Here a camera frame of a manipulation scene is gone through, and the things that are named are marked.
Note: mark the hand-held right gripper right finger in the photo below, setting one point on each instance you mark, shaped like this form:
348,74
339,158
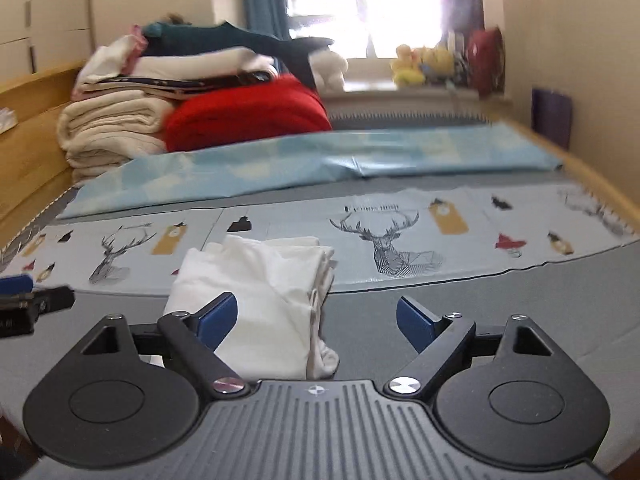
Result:
415,322

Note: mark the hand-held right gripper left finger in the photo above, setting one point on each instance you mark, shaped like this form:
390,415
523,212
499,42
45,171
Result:
220,317

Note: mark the brown bear plush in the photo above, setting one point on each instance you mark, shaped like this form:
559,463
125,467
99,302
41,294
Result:
177,19

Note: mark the dark teal shark plush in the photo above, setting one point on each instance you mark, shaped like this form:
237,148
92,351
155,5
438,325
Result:
210,37

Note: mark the pink cloth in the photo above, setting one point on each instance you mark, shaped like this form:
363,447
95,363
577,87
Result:
136,45

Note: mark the white folded pillow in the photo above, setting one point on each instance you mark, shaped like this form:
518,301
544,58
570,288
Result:
200,62

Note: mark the tissue box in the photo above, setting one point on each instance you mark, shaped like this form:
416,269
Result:
7,120

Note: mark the wooden bed frame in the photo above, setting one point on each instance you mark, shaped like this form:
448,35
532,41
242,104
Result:
30,160

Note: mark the window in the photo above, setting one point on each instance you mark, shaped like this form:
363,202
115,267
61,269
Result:
360,5

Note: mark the white wardrobe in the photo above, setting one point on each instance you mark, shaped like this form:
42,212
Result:
50,0

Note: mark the red quilt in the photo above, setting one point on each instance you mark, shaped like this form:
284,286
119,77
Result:
250,115

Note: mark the red cushion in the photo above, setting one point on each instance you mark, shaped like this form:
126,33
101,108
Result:
485,60

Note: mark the deer print bed sheet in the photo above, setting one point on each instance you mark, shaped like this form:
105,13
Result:
475,255

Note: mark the grey bed mat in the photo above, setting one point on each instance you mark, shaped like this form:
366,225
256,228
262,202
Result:
450,300

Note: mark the dark star print blanket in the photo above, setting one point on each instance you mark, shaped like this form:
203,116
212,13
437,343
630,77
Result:
175,85

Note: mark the white garment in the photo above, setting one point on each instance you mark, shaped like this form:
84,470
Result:
260,300

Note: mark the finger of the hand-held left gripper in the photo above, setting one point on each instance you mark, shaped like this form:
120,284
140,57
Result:
50,300
15,284

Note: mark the white folded cloth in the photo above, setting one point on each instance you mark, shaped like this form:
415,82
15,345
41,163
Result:
107,60

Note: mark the cream folded blanket stack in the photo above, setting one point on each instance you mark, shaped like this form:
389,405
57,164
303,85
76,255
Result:
110,135

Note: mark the dark purple box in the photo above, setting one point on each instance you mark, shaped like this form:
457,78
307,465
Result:
552,117

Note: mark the light blue patterned sheet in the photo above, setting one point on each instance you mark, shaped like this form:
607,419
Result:
300,165

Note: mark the white plush toy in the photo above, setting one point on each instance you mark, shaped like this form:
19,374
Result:
330,70

